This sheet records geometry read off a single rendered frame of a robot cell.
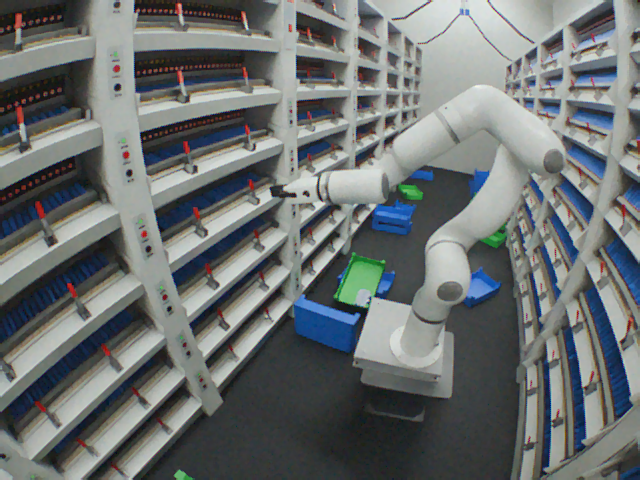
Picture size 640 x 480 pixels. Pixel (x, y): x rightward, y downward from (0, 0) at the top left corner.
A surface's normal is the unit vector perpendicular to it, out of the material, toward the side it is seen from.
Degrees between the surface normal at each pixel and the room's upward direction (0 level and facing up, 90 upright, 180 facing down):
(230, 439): 0
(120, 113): 90
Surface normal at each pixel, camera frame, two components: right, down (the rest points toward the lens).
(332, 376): 0.00, -0.87
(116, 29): 0.89, 0.22
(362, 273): -0.21, -0.57
